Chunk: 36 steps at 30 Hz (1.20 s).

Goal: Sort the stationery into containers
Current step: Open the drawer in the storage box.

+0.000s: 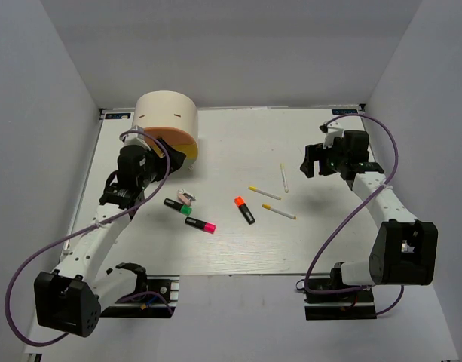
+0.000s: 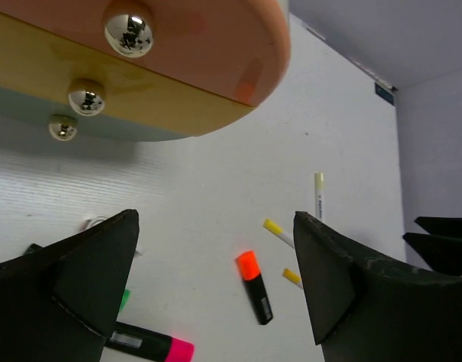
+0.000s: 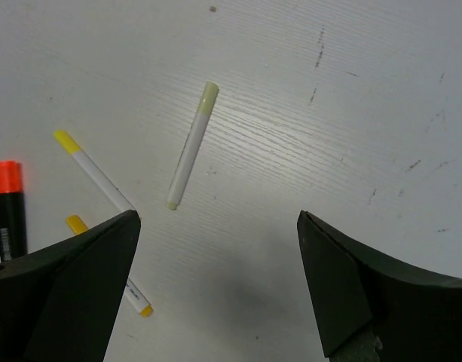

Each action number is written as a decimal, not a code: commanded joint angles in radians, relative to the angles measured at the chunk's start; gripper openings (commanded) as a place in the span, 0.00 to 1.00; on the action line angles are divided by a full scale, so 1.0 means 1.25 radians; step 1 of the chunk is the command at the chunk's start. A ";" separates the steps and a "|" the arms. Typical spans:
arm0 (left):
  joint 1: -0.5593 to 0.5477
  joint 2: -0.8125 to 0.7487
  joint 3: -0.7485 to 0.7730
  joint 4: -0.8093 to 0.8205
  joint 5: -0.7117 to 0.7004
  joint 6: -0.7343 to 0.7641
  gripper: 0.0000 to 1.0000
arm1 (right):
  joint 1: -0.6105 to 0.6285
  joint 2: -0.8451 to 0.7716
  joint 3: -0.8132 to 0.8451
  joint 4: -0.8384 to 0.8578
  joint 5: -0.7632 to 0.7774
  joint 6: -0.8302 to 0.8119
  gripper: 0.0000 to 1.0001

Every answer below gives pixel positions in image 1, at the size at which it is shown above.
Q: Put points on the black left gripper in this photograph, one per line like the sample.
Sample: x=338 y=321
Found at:
x=176 y=157

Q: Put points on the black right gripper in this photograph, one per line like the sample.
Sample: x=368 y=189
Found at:
x=316 y=152

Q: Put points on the cream round drawer organizer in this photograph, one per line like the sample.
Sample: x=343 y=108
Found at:
x=173 y=117

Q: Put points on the bright yellow cap white marker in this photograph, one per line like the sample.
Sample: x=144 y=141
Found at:
x=262 y=192

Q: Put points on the dark yellow cap white marker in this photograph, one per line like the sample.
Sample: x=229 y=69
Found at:
x=280 y=212

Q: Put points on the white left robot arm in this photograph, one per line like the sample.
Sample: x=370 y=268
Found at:
x=72 y=297

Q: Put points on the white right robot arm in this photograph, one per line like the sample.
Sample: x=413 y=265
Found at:
x=404 y=251

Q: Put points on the pale yellow cap white marker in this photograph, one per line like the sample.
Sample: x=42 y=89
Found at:
x=284 y=178

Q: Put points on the pink correction tape dispenser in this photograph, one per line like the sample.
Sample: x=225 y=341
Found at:
x=185 y=197

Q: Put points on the green cap black highlighter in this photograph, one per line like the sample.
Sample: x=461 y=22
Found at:
x=175 y=205

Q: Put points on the pink cap black highlighter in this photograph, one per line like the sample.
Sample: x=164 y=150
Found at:
x=200 y=224

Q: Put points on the orange cap black highlighter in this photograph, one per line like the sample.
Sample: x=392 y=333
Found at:
x=245 y=211

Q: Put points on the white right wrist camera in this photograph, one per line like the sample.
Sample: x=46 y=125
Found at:
x=333 y=130

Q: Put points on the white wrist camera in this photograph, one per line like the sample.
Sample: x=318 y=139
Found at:
x=333 y=130
x=135 y=136

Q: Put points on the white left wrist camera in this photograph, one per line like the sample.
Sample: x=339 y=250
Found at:
x=135 y=136

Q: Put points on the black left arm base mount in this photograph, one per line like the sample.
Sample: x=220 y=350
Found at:
x=149 y=306

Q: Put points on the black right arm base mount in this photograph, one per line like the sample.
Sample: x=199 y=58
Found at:
x=358 y=305

